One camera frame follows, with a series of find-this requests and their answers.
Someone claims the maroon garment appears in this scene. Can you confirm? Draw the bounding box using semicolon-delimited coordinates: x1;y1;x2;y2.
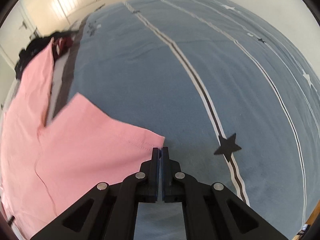
54;37;74;60

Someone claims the pink printed T-shirt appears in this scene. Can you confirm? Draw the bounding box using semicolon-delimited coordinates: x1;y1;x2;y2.
0;38;165;239

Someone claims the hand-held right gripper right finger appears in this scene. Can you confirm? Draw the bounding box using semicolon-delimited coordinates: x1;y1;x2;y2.
161;146;293;240

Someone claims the black jacket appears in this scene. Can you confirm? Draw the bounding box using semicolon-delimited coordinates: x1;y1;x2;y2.
15;30;78;80

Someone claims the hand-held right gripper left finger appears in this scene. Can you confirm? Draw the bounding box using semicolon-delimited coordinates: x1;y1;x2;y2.
30;147;160;240

